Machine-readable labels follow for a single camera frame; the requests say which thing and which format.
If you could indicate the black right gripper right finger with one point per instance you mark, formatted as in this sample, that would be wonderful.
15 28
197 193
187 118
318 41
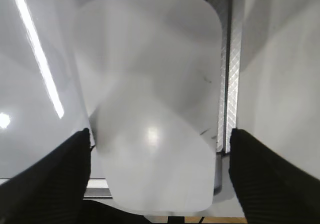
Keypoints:
270 189

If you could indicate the white board with aluminium frame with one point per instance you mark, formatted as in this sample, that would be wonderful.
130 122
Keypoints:
40 98

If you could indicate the white whiteboard eraser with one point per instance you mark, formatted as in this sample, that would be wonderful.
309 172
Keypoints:
150 78

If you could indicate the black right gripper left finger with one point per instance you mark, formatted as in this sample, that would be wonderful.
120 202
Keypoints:
51 191

